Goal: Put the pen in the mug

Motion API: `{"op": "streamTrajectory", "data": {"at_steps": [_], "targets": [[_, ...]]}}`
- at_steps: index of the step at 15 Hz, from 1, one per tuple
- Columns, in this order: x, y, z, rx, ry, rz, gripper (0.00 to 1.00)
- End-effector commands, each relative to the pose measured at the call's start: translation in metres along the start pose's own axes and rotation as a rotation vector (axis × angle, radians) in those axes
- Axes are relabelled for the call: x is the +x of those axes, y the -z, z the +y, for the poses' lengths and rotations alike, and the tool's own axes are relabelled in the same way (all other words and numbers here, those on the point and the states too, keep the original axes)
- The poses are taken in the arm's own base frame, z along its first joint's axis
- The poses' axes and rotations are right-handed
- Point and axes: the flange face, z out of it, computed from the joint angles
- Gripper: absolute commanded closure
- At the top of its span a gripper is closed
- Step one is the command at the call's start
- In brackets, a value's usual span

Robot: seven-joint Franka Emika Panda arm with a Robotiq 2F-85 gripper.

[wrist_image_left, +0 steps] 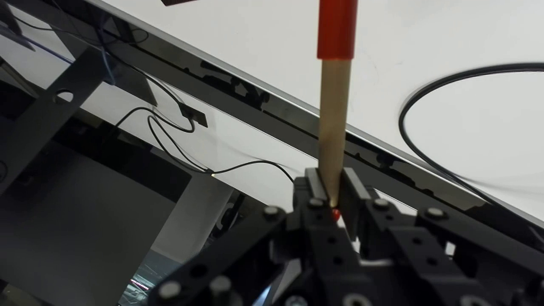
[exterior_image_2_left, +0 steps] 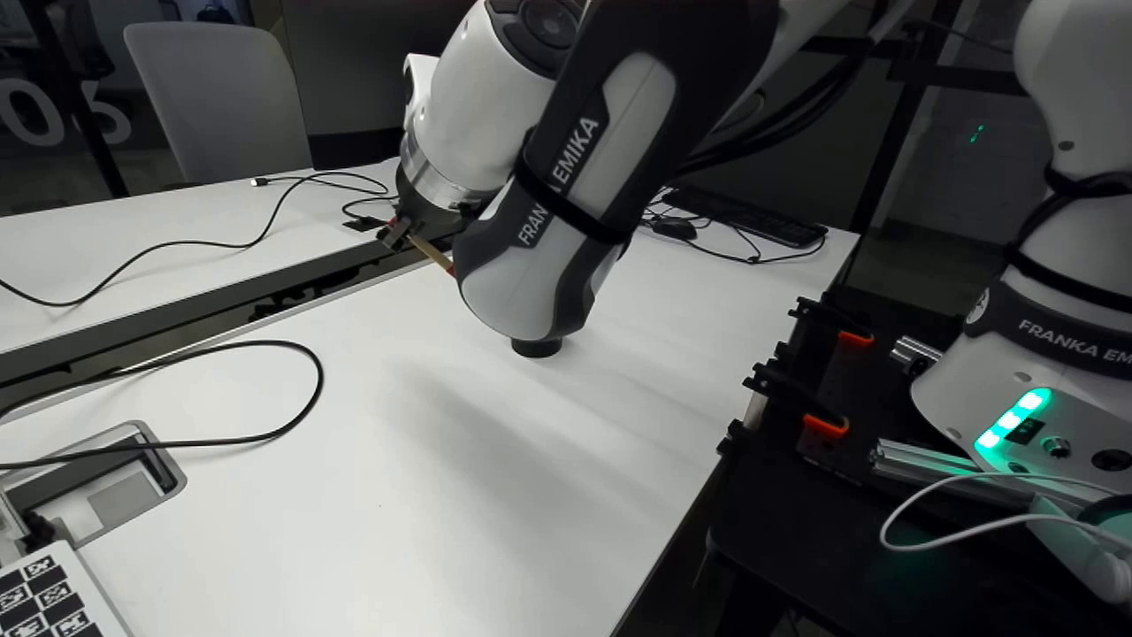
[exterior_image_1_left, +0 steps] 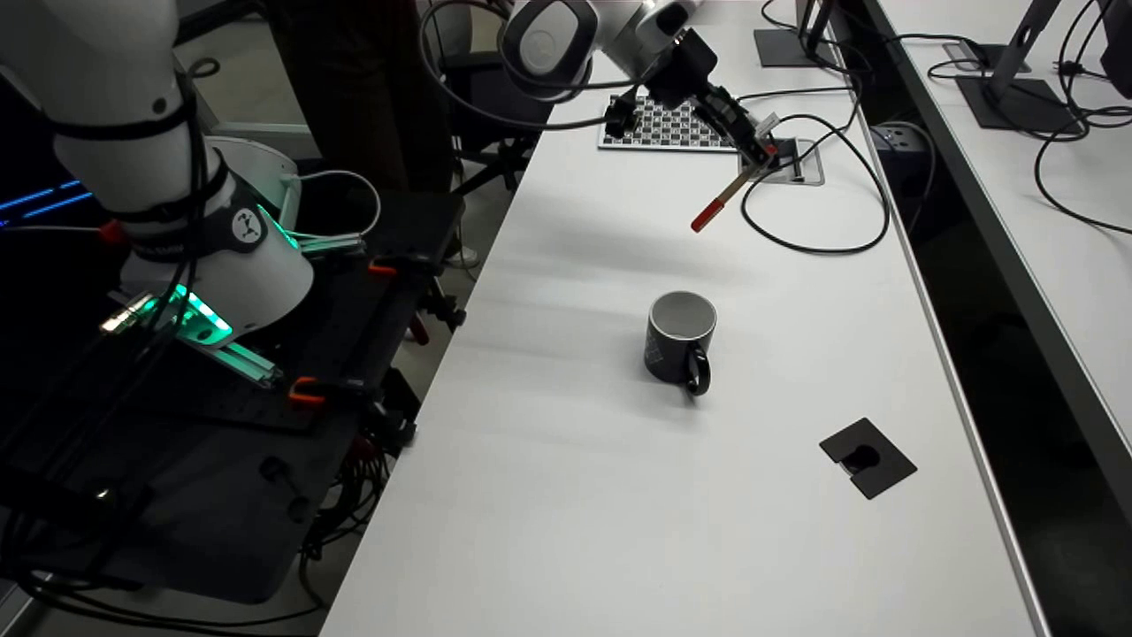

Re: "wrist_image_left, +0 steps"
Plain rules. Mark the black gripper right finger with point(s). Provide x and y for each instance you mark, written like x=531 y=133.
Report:
x=357 y=197

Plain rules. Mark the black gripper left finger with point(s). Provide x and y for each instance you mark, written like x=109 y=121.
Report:
x=315 y=192

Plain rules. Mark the red and tan pen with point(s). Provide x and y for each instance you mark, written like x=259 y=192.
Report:
x=334 y=102

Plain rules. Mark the black square table plate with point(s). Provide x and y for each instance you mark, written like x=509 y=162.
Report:
x=179 y=2

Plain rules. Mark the black monitor stand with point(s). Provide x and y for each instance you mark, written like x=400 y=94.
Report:
x=39 y=119

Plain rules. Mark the black table divider rail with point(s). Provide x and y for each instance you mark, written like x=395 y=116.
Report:
x=255 y=102

